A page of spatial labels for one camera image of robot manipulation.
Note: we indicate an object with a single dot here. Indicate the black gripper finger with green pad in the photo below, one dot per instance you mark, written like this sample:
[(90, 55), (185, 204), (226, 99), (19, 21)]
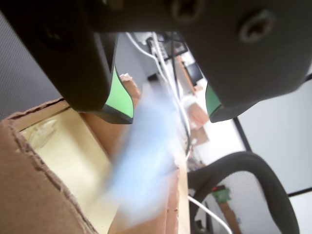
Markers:
[(243, 53), (70, 61)]

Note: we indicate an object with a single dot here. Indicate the black mesh office chair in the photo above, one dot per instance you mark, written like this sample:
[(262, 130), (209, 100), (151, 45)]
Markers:
[(268, 170)]

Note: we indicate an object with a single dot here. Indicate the green circuit board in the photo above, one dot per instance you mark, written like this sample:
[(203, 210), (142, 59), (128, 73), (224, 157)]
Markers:
[(221, 194)]

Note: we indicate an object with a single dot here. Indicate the light blue yarn-wrapped block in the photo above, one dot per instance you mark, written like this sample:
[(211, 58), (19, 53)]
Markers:
[(146, 158)]

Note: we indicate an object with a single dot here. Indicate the brown cardboard box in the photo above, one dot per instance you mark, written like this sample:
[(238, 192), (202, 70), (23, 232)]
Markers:
[(31, 190)]

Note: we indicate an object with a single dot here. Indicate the small cardboard piece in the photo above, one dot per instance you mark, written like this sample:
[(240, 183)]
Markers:
[(198, 117)]

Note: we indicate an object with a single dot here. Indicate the black textured mat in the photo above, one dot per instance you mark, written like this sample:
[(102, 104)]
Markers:
[(19, 73)]

